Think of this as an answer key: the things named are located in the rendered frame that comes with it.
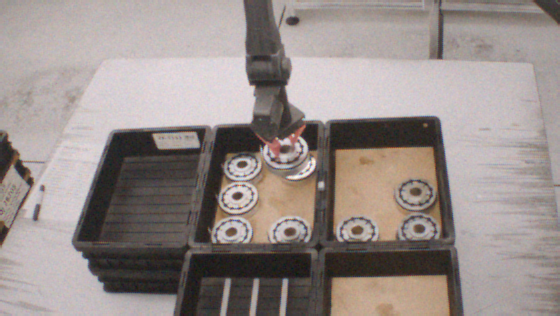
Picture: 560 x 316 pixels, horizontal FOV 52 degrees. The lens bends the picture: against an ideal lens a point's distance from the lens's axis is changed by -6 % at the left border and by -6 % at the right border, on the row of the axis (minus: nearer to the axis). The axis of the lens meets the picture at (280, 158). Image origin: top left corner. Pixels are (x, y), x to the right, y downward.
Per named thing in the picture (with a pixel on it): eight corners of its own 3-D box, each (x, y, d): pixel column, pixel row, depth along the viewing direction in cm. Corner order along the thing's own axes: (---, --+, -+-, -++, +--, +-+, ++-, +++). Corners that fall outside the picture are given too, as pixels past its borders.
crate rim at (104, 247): (113, 135, 171) (110, 129, 169) (214, 130, 166) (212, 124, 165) (72, 252, 144) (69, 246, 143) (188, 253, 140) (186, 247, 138)
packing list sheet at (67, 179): (58, 141, 204) (58, 140, 204) (117, 143, 199) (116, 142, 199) (18, 216, 183) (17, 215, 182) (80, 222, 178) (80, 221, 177)
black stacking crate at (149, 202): (123, 158, 178) (111, 131, 170) (221, 154, 173) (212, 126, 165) (87, 272, 151) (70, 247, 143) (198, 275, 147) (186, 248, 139)
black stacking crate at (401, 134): (328, 151, 169) (325, 121, 160) (437, 147, 164) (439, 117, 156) (323, 275, 142) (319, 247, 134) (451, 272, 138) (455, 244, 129)
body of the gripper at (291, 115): (307, 120, 134) (303, 95, 128) (271, 146, 130) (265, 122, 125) (287, 105, 138) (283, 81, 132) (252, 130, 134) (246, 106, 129)
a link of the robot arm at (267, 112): (289, 53, 120) (247, 53, 122) (279, 93, 113) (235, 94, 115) (298, 96, 129) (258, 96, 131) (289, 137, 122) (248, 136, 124)
